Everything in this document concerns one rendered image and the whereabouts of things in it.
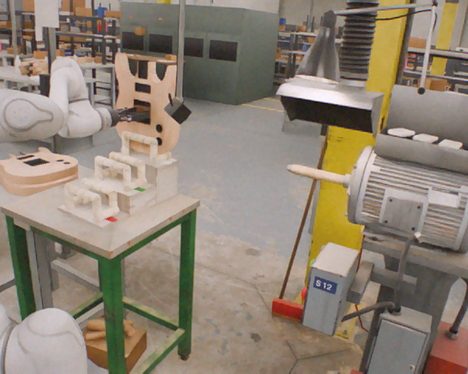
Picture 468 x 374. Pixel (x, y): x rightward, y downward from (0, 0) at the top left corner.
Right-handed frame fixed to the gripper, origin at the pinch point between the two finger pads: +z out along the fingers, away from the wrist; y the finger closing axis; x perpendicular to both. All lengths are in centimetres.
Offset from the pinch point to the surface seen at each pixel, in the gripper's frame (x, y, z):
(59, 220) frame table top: -38, -4, -42
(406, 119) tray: 16, 107, 3
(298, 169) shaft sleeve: -5, 78, -7
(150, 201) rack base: -34.9, 14.0, -9.2
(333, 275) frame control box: -20, 104, -39
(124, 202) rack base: -32.6, 11.1, -21.4
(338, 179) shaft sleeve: -5, 92, -6
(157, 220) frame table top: -37.9, 24.4, -15.9
